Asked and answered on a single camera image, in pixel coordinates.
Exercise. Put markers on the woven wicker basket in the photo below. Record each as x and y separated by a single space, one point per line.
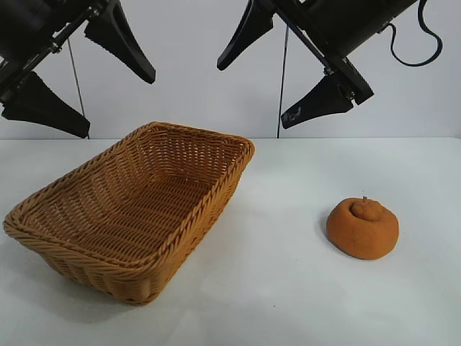
129 212

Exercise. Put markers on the orange round bun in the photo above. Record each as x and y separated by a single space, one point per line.
362 230

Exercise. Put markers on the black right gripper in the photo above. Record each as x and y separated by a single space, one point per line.
342 25

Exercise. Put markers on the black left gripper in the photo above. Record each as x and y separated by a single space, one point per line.
29 21

